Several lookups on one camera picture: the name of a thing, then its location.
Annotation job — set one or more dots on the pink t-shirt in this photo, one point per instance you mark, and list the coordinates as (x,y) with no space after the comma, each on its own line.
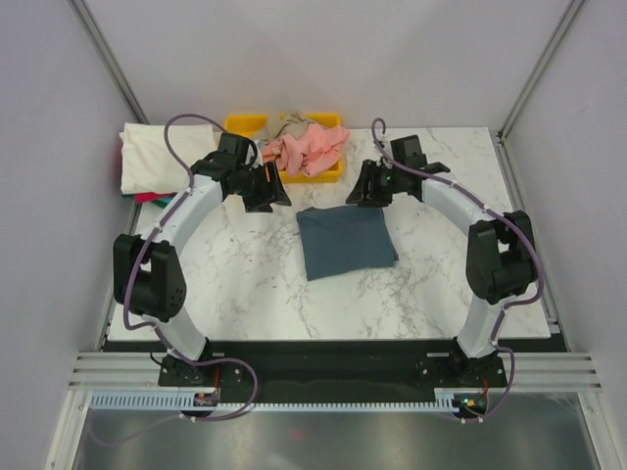
(316,151)

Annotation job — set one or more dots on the left aluminium post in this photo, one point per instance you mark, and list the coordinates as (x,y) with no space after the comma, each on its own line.
(112,65)

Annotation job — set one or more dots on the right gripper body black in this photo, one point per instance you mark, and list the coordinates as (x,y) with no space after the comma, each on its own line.
(384,182)

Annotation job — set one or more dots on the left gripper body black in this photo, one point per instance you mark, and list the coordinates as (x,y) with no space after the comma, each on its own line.
(254,188)

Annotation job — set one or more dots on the beige t-shirt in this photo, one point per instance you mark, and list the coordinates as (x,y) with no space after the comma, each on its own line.
(294,124)

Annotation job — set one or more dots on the right aluminium post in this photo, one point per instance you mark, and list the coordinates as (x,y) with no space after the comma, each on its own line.
(562,28)

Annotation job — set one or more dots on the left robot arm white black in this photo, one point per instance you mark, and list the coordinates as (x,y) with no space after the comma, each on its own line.
(149,282)

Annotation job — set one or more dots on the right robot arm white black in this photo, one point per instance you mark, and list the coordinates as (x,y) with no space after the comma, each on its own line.
(500,262)

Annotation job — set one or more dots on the white slotted cable duct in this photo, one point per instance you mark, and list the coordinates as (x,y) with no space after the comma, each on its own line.
(209,400)

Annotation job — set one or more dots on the folded white t-shirt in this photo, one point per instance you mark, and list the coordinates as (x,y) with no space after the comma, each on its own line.
(147,165)

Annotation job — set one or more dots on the blue-grey t-shirt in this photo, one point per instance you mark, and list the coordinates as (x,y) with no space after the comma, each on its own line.
(343,239)

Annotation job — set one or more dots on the aluminium frame rail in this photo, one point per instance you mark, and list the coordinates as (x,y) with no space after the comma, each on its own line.
(534,372)

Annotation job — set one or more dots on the folded red t-shirt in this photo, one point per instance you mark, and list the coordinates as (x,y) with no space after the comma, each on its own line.
(143,198)

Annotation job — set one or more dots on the yellow plastic bin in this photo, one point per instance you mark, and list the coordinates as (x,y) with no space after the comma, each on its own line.
(247,125)

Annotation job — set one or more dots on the aluminium post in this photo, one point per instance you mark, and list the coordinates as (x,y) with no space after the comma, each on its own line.
(112,65)
(562,28)

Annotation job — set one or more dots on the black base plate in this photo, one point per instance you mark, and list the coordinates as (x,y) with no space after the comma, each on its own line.
(334,372)

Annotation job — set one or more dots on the folded green t-shirt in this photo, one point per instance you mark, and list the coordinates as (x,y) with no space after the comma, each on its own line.
(162,202)

